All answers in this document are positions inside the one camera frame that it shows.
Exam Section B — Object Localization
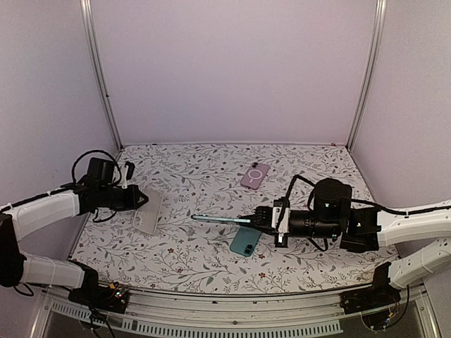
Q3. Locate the purple phone with ring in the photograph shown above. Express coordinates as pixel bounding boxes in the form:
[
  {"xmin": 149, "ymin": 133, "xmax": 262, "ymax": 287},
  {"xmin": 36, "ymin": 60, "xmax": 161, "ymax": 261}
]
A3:
[{"xmin": 240, "ymin": 162, "xmax": 271, "ymax": 190}]

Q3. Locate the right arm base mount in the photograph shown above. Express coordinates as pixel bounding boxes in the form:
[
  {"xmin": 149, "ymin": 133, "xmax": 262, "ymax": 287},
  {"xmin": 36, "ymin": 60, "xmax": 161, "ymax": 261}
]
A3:
[{"xmin": 340, "ymin": 262, "xmax": 401, "ymax": 314}]

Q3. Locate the front aluminium rail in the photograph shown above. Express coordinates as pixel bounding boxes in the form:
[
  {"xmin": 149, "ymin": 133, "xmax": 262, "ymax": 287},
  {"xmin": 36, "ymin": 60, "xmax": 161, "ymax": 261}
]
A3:
[{"xmin": 31, "ymin": 284, "xmax": 445, "ymax": 337}]

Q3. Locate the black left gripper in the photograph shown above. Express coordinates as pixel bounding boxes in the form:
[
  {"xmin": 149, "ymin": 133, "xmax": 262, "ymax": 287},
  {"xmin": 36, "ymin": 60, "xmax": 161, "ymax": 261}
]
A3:
[{"xmin": 99, "ymin": 183, "xmax": 149, "ymax": 211}]

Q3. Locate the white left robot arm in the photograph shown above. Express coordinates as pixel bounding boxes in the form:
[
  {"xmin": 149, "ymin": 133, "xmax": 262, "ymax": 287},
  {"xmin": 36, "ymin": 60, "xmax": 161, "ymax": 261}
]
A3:
[{"xmin": 1, "ymin": 158, "xmax": 149, "ymax": 306}]

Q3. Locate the aluminium frame post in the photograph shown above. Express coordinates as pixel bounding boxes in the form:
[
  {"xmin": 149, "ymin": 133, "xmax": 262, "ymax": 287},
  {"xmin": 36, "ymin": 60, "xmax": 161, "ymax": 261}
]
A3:
[
  {"xmin": 80, "ymin": 0, "xmax": 123, "ymax": 151},
  {"xmin": 346, "ymin": 0, "xmax": 387, "ymax": 153}
]

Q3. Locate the floral patterned table mat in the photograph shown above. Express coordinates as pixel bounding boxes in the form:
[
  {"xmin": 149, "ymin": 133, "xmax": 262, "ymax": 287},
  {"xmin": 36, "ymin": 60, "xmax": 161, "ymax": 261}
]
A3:
[{"xmin": 73, "ymin": 144, "xmax": 398, "ymax": 294}]

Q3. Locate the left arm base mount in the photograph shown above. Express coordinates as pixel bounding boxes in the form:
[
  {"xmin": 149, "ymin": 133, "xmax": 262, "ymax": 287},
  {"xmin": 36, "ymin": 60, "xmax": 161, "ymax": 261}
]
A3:
[{"xmin": 68, "ymin": 261, "xmax": 130, "ymax": 314}]

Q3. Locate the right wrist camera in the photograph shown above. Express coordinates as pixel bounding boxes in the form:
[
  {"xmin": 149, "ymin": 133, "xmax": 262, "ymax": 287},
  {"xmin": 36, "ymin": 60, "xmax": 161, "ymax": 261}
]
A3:
[{"xmin": 245, "ymin": 197, "xmax": 293, "ymax": 235}]

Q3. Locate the aluminium frame post back right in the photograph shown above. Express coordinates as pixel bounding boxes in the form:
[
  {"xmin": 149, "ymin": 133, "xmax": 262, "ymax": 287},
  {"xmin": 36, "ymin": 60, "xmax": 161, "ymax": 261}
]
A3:
[{"xmin": 346, "ymin": 0, "xmax": 387, "ymax": 153}]

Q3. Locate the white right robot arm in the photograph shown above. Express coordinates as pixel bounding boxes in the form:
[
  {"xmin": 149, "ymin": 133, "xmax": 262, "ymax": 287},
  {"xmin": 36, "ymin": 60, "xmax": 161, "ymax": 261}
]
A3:
[{"xmin": 271, "ymin": 178, "xmax": 450, "ymax": 307}]

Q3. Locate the aluminium frame post back left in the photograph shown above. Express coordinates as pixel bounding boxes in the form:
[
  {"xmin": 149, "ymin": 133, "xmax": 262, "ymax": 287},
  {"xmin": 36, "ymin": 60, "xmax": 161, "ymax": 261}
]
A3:
[{"xmin": 80, "ymin": 0, "xmax": 123, "ymax": 151}]

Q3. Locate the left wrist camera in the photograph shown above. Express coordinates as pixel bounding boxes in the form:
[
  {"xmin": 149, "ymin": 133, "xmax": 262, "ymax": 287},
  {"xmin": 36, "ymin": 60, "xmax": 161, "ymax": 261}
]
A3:
[{"xmin": 121, "ymin": 161, "xmax": 135, "ymax": 189}]

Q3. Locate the blue phone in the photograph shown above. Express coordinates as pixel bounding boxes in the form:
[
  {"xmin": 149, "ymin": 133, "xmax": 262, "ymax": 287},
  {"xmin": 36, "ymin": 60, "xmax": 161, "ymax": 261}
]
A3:
[{"xmin": 229, "ymin": 227, "xmax": 261, "ymax": 257}]

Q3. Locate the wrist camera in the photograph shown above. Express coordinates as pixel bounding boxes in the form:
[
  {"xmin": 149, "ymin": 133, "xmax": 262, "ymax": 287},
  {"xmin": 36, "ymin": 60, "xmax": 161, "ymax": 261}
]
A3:
[
  {"xmin": 121, "ymin": 161, "xmax": 135, "ymax": 189},
  {"xmin": 245, "ymin": 197, "xmax": 293, "ymax": 235}
]

